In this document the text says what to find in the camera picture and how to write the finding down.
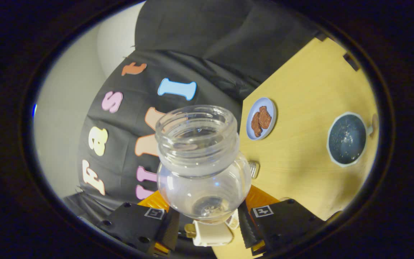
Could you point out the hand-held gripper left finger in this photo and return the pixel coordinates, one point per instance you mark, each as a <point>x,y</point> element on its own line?
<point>169,226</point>

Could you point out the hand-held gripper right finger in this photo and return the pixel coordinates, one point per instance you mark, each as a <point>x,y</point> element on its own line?
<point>248,228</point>

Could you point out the clear glass bottle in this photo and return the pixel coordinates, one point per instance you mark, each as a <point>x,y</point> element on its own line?
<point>199,158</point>

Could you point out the white cup with blue inside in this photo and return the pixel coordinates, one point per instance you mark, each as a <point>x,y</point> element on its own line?
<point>347,144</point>

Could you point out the white container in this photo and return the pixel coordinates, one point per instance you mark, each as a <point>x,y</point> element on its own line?
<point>212,233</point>

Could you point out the wooden table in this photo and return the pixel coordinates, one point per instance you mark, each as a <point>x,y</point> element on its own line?
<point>300,162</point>

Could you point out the brown cookie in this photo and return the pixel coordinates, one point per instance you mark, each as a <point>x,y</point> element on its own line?
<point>256,125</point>
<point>265,118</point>

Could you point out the light blue plate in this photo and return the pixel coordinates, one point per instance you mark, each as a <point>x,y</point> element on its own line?
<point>266,102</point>

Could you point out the black table clamp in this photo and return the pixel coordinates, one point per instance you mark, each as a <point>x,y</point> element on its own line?
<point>350,62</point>
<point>321,36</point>

